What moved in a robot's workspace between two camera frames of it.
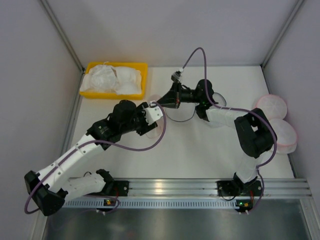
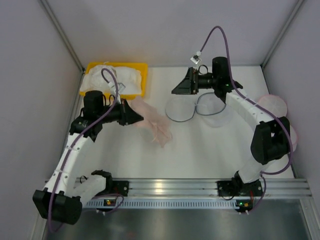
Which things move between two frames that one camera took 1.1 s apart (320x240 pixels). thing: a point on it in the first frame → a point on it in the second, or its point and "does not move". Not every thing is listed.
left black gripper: (146, 125) → (124, 112)
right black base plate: (231, 188) does not move
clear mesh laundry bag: (218, 115) does not move
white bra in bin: (100, 78) does not move
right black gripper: (177, 95) → (194, 82)
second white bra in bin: (129, 80) does not move
